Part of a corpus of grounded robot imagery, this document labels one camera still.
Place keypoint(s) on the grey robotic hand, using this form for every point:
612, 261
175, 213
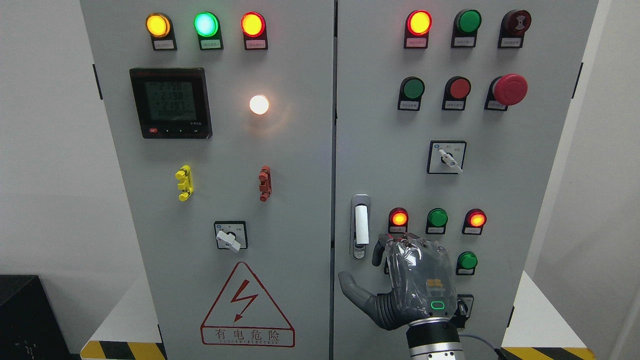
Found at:
421, 278

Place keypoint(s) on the silver door handle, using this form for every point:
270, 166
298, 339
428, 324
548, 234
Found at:
359, 235

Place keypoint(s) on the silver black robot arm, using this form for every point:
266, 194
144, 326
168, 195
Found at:
434, 338

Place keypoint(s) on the grey right cabinet door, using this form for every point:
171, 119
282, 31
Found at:
383, 152

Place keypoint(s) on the grey cabinet door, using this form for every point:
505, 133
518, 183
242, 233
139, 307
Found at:
289, 234
383, 152

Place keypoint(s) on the grey left cabinet door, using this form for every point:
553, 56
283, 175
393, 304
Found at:
289, 234

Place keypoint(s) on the red lit indicator left door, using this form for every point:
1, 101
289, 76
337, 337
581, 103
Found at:
255, 36

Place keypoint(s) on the green push button bottom right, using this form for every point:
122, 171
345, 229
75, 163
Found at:
466, 264

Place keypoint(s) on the green indicator lower middle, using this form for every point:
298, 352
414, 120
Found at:
436, 222

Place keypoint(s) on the red lit indicator lower left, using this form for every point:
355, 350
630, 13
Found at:
398, 221

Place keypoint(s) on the red lit indicator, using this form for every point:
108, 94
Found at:
398, 221
417, 27
474, 221

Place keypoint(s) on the red lit indicator lower right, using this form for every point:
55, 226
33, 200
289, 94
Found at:
474, 221

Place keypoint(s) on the red high voltage warning sticker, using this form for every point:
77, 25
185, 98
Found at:
245, 314

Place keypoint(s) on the green push button upper row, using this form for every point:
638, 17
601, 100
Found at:
410, 94

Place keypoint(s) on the red push button upper row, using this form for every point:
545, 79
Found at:
457, 88

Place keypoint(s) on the red emergency stop button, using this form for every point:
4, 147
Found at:
504, 91

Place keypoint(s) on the white lit indicator light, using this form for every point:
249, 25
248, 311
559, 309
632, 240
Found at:
259, 104

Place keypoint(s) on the red lit indicator top right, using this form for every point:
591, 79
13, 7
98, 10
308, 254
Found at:
417, 27

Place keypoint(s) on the green indicator top right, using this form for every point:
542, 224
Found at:
465, 29

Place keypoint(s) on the dark red buzzer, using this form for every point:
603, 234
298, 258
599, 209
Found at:
513, 27

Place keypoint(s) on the white platform with hazard stripes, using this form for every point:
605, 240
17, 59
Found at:
536, 330

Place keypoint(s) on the black digital power meter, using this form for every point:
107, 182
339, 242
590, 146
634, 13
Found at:
172, 103

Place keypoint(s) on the green lit indicator light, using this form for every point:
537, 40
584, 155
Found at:
209, 31

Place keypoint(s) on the yellow indicator light top left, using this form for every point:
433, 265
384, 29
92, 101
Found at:
161, 30

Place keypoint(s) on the black box lower left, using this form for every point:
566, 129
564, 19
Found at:
28, 327

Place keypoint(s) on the black key selector switch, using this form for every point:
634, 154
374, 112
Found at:
463, 310

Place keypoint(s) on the upper right rotary selector switch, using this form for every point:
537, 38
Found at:
446, 156

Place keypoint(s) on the left door rotary selector switch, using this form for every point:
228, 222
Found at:
231, 235

